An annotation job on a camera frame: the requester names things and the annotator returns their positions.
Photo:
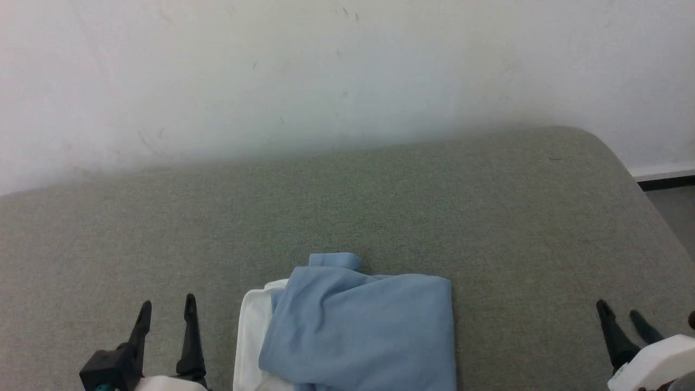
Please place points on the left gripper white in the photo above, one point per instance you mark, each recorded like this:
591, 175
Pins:
168, 384

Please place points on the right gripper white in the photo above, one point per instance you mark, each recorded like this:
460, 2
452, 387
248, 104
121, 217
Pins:
657, 364

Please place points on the blue polo shirt white collar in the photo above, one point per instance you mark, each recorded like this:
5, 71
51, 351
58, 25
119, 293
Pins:
369, 326

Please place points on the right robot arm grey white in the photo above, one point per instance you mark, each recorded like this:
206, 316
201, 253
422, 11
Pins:
687, 385

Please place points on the grey-green fabric sofa cushion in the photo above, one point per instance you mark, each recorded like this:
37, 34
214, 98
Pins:
380, 206

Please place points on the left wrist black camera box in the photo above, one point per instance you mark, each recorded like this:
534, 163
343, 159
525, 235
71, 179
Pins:
111, 369

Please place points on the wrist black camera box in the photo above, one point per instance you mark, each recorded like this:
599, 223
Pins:
111, 369
692, 319

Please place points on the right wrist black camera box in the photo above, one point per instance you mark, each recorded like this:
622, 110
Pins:
692, 319

